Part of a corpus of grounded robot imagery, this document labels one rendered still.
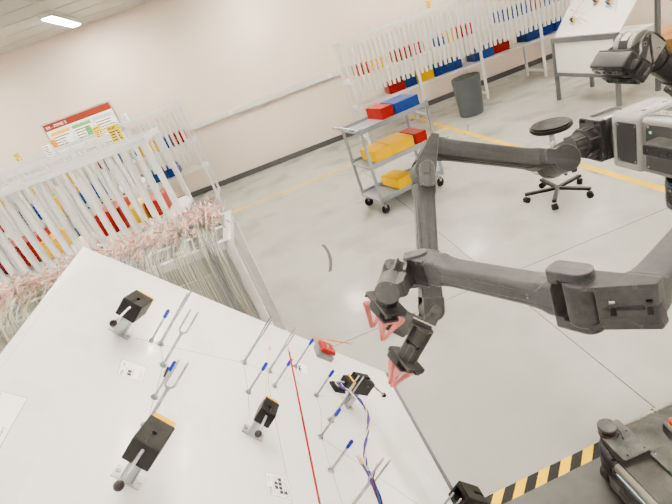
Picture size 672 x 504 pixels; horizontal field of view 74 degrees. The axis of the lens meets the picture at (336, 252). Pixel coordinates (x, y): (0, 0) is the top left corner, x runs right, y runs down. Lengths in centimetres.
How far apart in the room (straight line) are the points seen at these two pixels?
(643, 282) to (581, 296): 8
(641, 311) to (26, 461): 87
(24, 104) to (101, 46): 167
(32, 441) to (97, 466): 9
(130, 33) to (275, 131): 290
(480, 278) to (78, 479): 72
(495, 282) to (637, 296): 23
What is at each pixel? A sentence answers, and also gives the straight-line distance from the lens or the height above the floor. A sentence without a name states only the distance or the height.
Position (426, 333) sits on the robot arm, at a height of 118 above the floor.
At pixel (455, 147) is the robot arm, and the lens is 130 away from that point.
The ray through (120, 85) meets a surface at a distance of 917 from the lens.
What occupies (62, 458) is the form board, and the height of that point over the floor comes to 156.
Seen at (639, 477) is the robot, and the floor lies 24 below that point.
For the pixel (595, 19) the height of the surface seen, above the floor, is 101.
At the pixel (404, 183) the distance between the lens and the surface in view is 512.
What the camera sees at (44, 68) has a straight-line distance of 948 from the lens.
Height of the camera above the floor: 195
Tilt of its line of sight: 25 degrees down
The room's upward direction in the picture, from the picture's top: 20 degrees counter-clockwise
